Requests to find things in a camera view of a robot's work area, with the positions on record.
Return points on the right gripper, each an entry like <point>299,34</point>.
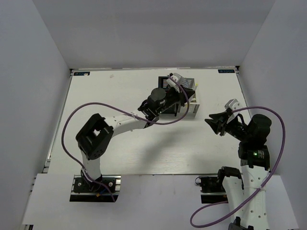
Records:
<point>215,124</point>

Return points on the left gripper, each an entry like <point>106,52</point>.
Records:
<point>182,97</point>

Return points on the clear blue spray bottle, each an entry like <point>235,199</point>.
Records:
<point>188,82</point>

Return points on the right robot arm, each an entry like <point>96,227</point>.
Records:
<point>243,186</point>

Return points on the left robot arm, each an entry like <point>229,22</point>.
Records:
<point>95,136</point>

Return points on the white slotted container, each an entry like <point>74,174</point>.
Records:
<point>193,106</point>

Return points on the right corner label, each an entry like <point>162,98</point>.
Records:
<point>226,70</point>

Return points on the corner label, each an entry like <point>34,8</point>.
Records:
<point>226,70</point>
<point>86,73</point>

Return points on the left corner label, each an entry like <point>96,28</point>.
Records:
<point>86,73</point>

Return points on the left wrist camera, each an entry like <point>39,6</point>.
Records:
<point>175,79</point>

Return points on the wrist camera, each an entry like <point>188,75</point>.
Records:
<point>175,79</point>
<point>230,108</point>

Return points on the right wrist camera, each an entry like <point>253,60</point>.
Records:
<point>230,108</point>

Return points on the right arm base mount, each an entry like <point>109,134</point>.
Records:
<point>214,190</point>

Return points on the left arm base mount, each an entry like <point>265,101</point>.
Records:
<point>82,191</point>

